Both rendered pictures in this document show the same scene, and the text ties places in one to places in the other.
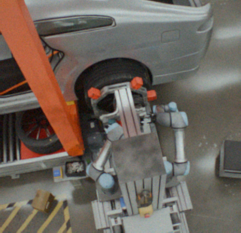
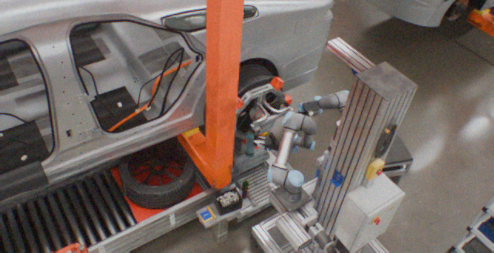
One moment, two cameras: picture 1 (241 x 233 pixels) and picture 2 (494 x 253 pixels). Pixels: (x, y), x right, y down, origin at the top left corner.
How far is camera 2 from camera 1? 1.76 m
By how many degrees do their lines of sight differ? 25
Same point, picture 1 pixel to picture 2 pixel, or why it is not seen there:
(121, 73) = (259, 75)
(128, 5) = not seen: outside the picture
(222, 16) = not seen: hidden behind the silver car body
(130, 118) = (357, 56)
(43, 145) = (174, 190)
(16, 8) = not seen: outside the picture
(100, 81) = (241, 87)
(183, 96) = not seen: hidden behind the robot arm
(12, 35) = not seen: outside the picture
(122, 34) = (264, 26)
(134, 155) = (382, 79)
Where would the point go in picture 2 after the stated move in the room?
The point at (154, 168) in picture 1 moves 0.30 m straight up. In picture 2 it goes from (405, 84) to (424, 38)
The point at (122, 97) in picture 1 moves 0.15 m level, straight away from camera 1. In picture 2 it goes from (339, 45) to (324, 32)
